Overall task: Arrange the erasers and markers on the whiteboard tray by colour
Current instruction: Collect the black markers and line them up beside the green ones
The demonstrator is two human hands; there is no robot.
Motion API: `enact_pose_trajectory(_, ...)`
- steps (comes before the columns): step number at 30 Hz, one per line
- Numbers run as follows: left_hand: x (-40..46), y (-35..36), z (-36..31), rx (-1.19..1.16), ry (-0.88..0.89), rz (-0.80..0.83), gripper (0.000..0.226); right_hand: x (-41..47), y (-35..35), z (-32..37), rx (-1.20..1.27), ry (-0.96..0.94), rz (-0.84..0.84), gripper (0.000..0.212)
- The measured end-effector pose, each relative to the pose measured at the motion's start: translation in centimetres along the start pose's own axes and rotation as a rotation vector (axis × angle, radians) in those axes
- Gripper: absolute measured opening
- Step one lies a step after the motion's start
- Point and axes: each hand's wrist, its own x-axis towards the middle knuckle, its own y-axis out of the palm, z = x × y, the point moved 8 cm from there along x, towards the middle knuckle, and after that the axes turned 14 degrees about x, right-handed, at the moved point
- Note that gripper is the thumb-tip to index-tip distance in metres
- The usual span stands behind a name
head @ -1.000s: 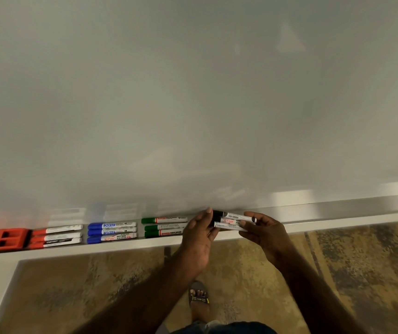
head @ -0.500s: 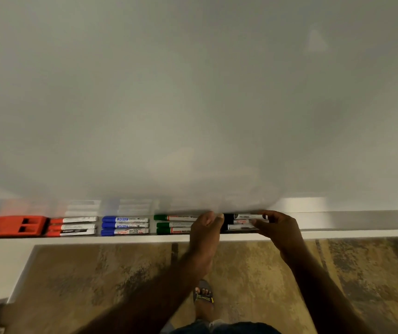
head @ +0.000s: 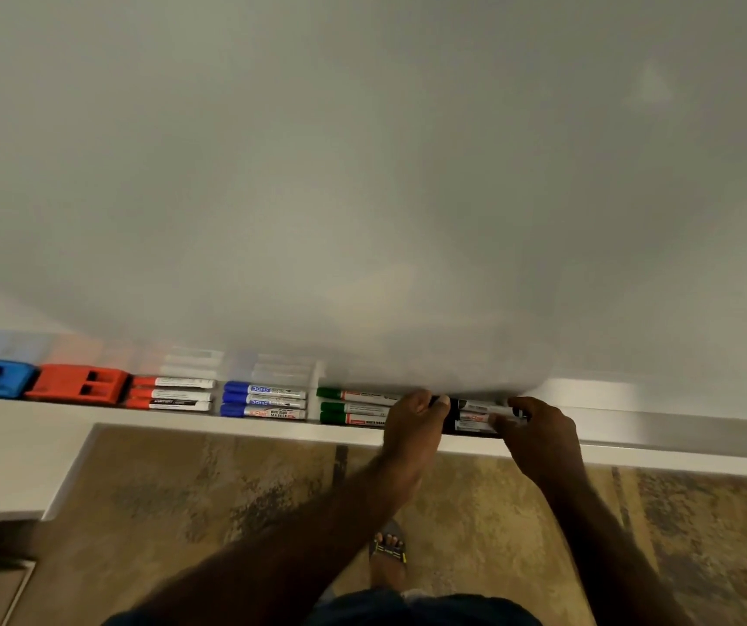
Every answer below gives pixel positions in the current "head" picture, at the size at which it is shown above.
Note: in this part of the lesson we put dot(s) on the person's left hand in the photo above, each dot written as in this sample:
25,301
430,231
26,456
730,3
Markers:
412,436

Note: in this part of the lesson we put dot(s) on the person's right hand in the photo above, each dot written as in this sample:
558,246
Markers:
546,443

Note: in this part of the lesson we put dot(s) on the black-capped markers group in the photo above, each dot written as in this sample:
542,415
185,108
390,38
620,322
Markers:
478,405
474,417
471,427

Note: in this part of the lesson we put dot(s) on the grey whiteboard tray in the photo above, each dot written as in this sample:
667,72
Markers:
673,426

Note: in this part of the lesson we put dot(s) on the blue-capped markers group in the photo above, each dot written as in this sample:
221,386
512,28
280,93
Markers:
236,387
235,398
233,410

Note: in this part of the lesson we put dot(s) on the red-capped markers group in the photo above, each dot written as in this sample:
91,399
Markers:
178,405
178,383
178,395

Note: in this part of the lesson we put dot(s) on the white whiteboard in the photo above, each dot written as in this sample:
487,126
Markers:
347,156

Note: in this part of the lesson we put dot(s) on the red whiteboard eraser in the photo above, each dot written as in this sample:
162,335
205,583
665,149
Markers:
67,384

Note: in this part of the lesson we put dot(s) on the person's left forearm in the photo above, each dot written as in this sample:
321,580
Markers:
269,567

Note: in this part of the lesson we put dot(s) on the person's right forearm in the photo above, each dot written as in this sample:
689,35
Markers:
615,560

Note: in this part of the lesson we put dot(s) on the person's right foot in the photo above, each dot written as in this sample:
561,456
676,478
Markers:
388,570

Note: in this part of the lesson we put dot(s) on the black yellow-trim sandal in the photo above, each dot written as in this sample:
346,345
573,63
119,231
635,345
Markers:
388,547

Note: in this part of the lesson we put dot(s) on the dark blue shirt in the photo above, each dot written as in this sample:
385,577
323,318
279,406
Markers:
412,609

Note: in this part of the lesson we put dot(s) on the white ledge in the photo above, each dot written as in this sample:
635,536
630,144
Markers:
15,462

